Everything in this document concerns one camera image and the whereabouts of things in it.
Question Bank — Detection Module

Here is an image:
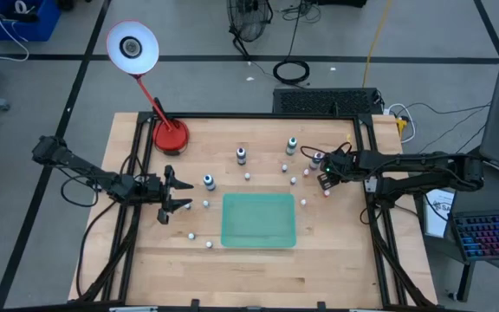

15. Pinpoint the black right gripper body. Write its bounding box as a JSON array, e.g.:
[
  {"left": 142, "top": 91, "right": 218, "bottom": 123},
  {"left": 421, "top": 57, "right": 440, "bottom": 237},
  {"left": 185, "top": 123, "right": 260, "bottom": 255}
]
[{"left": 321, "top": 151, "right": 358, "bottom": 181}]

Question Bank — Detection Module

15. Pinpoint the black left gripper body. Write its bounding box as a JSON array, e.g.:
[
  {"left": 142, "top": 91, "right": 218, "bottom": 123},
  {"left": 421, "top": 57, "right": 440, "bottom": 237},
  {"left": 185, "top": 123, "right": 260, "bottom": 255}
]
[{"left": 145, "top": 164, "right": 176, "bottom": 225}]

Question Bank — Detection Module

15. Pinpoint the red desk lamp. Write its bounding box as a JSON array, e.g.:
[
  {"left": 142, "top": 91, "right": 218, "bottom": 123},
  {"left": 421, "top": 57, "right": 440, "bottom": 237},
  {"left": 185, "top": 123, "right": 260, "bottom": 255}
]
[{"left": 105, "top": 19, "right": 191, "bottom": 156}]

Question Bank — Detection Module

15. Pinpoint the green translucent plastic bin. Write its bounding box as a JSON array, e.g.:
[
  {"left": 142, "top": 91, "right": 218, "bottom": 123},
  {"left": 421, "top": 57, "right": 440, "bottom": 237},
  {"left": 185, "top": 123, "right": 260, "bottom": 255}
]
[{"left": 220, "top": 192, "right": 298, "bottom": 250}]

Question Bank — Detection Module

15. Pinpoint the white paper sheet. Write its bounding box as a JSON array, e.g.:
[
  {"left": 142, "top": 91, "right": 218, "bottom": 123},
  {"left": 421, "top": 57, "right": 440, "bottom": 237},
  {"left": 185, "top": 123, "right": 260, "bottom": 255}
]
[{"left": 423, "top": 190, "right": 457, "bottom": 238}]

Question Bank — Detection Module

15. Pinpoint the rainbow backlit keyboard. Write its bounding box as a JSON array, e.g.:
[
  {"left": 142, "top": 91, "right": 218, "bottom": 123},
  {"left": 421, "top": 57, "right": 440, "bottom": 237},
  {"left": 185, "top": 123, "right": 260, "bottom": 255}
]
[{"left": 452, "top": 209, "right": 499, "bottom": 263}]

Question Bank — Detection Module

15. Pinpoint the black floor fan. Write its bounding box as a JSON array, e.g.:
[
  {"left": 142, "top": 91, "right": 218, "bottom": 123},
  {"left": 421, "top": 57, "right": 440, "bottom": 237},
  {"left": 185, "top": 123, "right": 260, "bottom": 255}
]
[{"left": 226, "top": 0, "right": 275, "bottom": 60}]

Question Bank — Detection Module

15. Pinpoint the large blue storage bin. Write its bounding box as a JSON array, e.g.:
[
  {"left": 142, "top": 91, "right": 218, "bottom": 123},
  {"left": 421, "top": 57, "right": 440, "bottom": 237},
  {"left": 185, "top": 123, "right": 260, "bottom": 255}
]
[{"left": 0, "top": 0, "right": 62, "bottom": 43}]

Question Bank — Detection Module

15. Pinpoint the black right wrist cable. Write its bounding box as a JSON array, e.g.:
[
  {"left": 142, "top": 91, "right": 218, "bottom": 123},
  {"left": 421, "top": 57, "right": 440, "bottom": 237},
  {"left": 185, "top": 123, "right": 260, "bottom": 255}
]
[{"left": 299, "top": 145, "right": 353, "bottom": 161}]

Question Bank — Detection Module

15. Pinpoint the white power cable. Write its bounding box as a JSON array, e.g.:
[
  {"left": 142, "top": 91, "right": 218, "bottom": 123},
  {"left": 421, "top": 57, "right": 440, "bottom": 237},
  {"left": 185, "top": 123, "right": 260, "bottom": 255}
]
[{"left": 383, "top": 102, "right": 418, "bottom": 145}]

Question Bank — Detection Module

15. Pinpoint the coiled black cable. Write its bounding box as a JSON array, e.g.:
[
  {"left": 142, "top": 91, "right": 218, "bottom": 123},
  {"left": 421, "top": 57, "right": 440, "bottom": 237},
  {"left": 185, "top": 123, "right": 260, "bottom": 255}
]
[{"left": 272, "top": 59, "right": 311, "bottom": 86}]

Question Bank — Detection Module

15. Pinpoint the long yellow cable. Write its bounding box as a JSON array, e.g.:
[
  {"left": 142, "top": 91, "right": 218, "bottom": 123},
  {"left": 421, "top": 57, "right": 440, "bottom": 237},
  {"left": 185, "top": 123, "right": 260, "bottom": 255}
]
[{"left": 361, "top": 0, "right": 393, "bottom": 88}]

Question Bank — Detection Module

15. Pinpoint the white floor cable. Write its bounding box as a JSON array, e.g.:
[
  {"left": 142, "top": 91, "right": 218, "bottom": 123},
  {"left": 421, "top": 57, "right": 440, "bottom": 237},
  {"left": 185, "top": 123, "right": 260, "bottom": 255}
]
[{"left": 0, "top": 0, "right": 30, "bottom": 62}]

